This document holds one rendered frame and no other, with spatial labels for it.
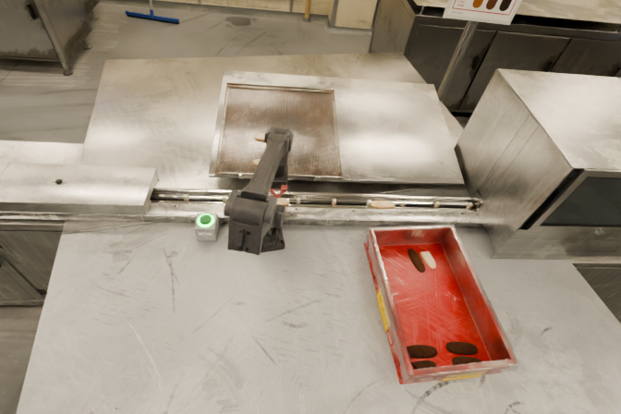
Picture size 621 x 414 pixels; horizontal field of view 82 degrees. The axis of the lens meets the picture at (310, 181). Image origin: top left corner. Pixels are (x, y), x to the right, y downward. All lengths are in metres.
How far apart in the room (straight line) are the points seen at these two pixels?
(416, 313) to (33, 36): 3.49
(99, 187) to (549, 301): 1.61
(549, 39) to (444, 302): 2.52
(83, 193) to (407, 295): 1.15
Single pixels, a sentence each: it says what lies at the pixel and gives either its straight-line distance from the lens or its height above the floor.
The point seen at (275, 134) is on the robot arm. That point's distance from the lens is 1.10.
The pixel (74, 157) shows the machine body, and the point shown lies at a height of 0.82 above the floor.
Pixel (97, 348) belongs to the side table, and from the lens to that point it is 1.24.
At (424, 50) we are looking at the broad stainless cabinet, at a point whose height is 0.70.
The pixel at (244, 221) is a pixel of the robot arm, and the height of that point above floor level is 1.26.
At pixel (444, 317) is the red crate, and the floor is 0.82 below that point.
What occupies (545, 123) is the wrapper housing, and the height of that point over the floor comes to 1.30.
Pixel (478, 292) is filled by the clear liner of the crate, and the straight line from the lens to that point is 1.29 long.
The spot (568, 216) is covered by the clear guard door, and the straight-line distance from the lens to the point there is 1.43.
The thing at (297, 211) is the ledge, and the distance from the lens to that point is 1.34.
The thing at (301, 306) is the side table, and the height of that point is 0.82.
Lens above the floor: 1.92
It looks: 47 degrees down
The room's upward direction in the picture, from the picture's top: 9 degrees clockwise
